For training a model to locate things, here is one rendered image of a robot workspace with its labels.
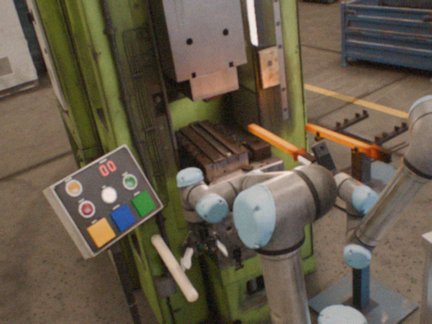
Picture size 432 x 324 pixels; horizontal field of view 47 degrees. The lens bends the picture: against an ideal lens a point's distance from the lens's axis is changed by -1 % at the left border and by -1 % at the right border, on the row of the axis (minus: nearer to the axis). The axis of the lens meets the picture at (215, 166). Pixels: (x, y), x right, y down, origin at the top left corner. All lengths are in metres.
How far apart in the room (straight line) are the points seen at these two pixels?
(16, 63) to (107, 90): 5.19
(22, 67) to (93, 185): 5.45
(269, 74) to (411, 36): 3.44
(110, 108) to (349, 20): 4.22
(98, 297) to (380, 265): 1.64
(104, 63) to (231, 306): 1.29
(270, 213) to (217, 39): 1.11
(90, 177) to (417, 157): 1.08
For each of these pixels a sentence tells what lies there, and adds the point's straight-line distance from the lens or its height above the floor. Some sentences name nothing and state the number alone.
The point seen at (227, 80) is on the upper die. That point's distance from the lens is 2.01.
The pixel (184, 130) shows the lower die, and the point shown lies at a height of 0.99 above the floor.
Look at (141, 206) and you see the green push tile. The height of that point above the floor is 1.01.
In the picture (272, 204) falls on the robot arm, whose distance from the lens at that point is 0.96.
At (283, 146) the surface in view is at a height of 1.13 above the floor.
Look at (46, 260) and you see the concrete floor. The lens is 3.56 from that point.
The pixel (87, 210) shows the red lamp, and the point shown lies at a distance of 1.78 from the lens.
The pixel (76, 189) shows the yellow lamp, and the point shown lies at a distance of 1.78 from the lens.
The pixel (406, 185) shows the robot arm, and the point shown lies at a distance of 1.36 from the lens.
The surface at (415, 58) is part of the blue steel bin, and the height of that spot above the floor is 0.20.
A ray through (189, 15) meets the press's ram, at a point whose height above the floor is 1.60.
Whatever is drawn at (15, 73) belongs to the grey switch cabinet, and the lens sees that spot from 7.17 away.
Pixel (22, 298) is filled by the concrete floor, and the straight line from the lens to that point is 3.34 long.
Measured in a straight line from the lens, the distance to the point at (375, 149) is 1.98.
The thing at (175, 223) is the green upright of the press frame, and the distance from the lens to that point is 2.34.
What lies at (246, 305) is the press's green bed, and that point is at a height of 0.16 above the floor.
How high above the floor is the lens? 1.98
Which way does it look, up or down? 29 degrees down
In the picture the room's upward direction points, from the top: 9 degrees counter-clockwise
